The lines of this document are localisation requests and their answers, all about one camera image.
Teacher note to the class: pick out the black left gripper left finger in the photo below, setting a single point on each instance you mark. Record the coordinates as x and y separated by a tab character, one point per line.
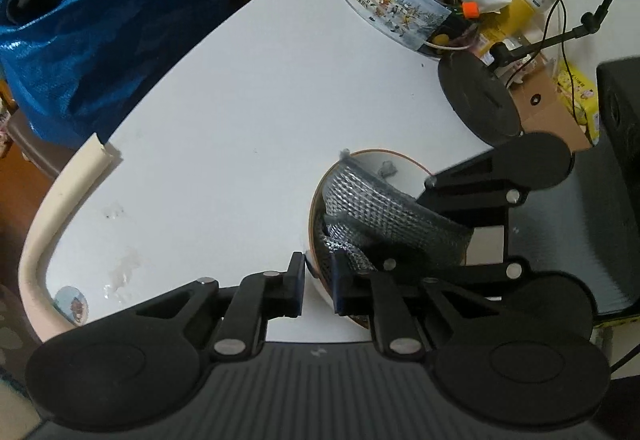
291	296

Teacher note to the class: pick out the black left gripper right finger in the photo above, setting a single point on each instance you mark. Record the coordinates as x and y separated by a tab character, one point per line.
351	292

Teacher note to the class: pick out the grey mesh dish cloth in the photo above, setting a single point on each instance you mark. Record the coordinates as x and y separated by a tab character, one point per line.
361	210

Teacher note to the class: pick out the white ceramic bowl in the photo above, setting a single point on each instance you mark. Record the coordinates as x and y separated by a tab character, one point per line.
397	169

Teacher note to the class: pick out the black round stand base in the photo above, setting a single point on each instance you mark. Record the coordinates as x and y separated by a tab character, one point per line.
479	98

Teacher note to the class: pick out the round cartoon sticker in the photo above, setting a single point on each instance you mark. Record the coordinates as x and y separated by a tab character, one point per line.
72	304

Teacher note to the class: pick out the brown cardboard box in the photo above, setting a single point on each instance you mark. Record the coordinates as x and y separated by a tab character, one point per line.
541	109

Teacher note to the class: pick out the beige foam table edge guard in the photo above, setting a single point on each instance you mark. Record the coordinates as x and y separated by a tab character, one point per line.
84	169

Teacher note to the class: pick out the yellow packet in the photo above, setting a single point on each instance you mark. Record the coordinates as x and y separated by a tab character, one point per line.
580	96

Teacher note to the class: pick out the printed round cookie tin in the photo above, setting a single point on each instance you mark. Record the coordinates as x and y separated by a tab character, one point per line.
427	26

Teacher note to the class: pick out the blue plastic tote bag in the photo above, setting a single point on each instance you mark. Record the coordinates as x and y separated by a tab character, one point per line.
79	68

